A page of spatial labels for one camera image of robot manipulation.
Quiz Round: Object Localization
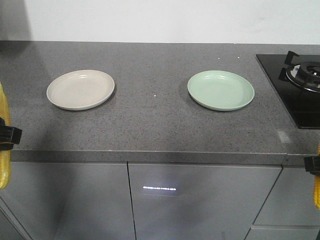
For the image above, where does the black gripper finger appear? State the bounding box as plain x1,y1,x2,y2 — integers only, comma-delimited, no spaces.
303,155,320,176
0,118,23,150

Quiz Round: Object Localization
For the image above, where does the grey right cabinet door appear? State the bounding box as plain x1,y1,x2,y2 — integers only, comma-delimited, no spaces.
246,167,320,240

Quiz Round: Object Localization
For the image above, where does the corn cob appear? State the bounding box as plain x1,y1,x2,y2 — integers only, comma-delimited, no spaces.
312,146,320,209
0,84,11,190

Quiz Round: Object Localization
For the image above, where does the grey corner cabinet door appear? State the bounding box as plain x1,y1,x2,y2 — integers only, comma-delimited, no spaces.
128,163,281,240

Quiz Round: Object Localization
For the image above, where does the grey left lower cabinet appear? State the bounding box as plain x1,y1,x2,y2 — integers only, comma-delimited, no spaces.
0,162,135,240

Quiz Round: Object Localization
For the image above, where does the black gas stove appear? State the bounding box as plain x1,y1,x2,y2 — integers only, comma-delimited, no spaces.
256,50,320,130

